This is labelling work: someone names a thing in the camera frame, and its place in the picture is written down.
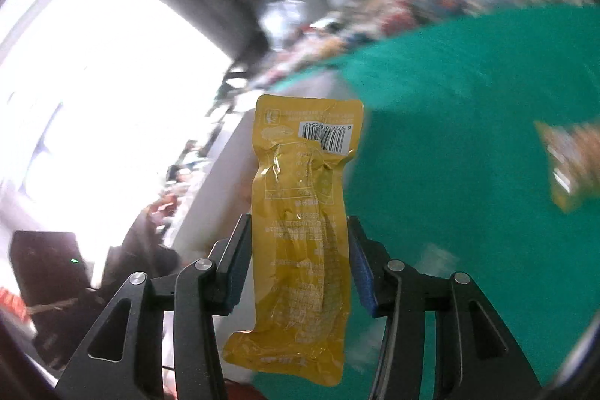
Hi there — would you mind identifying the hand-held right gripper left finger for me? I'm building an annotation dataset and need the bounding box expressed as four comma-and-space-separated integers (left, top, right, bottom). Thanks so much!
55, 213, 254, 400

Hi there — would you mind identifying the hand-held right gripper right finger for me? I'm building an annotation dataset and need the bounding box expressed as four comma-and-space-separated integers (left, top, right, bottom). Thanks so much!
347, 215, 545, 400

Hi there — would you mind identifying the long yellow snack packet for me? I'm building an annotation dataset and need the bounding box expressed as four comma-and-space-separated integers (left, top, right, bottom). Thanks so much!
221, 94, 365, 387

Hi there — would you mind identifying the dark cloth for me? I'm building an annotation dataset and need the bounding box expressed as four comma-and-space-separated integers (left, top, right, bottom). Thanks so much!
96, 203, 183, 288

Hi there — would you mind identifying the black box device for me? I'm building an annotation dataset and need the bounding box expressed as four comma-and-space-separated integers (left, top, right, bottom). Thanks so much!
9, 231, 92, 312

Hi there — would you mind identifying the green blanket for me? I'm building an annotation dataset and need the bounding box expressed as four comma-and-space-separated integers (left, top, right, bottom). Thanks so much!
253, 4, 600, 400

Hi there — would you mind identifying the yellow nut snack packet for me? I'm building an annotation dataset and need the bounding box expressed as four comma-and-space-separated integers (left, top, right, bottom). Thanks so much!
534, 119, 600, 213

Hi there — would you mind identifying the pile of colourful snack packets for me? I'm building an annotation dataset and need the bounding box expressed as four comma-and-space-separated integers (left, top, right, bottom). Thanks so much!
253, 0, 596, 87

